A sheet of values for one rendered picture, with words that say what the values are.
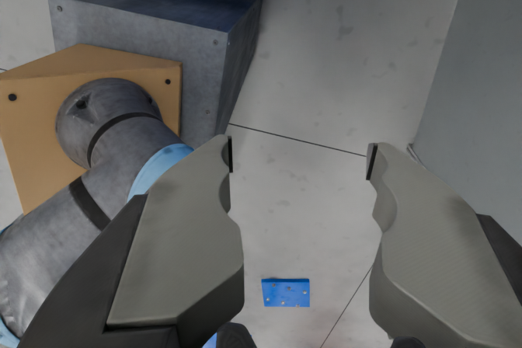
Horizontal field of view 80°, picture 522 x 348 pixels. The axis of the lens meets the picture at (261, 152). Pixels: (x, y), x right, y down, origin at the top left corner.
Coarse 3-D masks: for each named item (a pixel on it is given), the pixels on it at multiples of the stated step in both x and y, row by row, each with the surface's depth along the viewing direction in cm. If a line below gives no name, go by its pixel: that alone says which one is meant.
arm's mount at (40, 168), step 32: (32, 64) 43; (64, 64) 45; (96, 64) 47; (128, 64) 49; (160, 64) 52; (0, 96) 39; (32, 96) 41; (64, 96) 43; (160, 96) 53; (0, 128) 40; (32, 128) 43; (32, 160) 45; (64, 160) 48; (32, 192) 47
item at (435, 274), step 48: (384, 144) 12; (384, 192) 10; (432, 192) 9; (384, 240) 8; (432, 240) 8; (480, 240) 8; (384, 288) 7; (432, 288) 6; (480, 288) 7; (432, 336) 6; (480, 336) 6
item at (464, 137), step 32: (480, 0) 115; (512, 0) 99; (448, 32) 136; (480, 32) 114; (512, 32) 98; (448, 64) 134; (480, 64) 113; (512, 64) 97; (448, 96) 133; (480, 96) 112; (512, 96) 97; (448, 128) 132; (480, 128) 111; (512, 128) 96; (448, 160) 130; (480, 160) 110; (512, 160) 95; (480, 192) 109; (512, 192) 95; (512, 224) 94
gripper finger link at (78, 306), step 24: (120, 216) 8; (96, 240) 7; (120, 240) 7; (72, 264) 7; (96, 264) 7; (120, 264) 7; (72, 288) 6; (96, 288) 6; (48, 312) 6; (72, 312) 6; (96, 312) 6; (24, 336) 6; (48, 336) 6; (72, 336) 6; (96, 336) 6; (120, 336) 6; (144, 336) 6; (168, 336) 6
